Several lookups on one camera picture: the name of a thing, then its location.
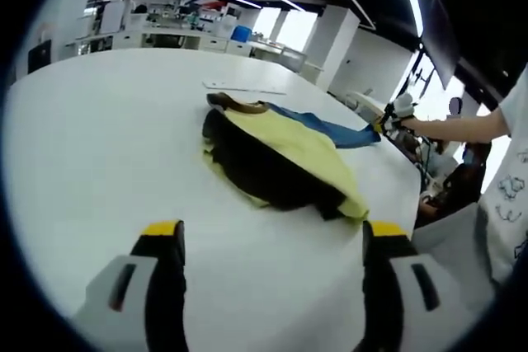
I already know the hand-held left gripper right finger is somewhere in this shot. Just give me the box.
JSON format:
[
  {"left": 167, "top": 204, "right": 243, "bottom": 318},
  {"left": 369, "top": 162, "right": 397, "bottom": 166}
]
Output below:
[{"left": 358, "top": 219, "right": 496, "bottom": 352}]

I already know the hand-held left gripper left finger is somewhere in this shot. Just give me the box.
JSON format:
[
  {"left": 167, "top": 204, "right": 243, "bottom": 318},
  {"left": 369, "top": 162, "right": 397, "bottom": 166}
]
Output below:
[{"left": 73, "top": 218, "right": 190, "bottom": 352}]

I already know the yellow-green colour-block garment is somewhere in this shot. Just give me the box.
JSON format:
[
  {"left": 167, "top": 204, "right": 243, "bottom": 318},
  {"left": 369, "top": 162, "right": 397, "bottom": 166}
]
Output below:
[{"left": 200, "top": 91, "right": 383, "bottom": 222}]

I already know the person's right hand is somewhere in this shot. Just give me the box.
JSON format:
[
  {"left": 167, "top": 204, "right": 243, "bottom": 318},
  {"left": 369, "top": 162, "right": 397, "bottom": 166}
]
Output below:
[{"left": 400, "top": 115, "right": 422, "bottom": 134}]

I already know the black tripod stand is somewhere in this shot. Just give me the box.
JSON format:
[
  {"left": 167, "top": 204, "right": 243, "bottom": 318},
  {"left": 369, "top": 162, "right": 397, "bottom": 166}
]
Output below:
[{"left": 387, "top": 45, "right": 435, "bottom": 122}]

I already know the dark hanging monitor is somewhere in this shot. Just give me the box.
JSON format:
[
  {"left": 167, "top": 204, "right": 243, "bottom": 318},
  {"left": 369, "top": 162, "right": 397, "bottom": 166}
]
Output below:
[{"left": 422, "top": 0, "right": 462, "bottom": 90}]

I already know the operator in white shirt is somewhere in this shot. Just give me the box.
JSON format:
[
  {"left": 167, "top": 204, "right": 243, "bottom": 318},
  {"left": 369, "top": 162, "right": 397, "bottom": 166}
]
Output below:
[{"left": 478, "top": 65, "right": 528, "bottom": 285}]

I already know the white table socket panel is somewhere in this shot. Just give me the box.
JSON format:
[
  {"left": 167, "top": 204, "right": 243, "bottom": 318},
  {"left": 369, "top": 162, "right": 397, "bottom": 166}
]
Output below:
[{"left": 201, "top": 79, "right": 288, "bottom": 96}]

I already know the blue bin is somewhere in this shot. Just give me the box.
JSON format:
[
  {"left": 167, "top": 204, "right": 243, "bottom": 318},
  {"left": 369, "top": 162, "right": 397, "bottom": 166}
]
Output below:
[{"left": 230, "top": 26, "right": 253, "bottom": 44}]

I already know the white workbench row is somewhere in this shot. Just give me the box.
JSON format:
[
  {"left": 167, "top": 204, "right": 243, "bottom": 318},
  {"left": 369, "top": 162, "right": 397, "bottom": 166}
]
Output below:
[{"left": 64, "top": 0, "right": 252, "bottom": 56}]

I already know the black cabinet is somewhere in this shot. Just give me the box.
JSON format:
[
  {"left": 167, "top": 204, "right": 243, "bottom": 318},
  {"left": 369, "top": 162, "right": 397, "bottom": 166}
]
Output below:
[{"left": 26, "top": 38, "right": 53, "bottom": 75}]

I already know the white frame table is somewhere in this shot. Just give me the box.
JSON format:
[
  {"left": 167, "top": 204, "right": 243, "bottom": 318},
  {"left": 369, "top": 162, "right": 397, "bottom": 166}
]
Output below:
[{"left": 250, "top": 40, "right": 309, "bottom": 73}]

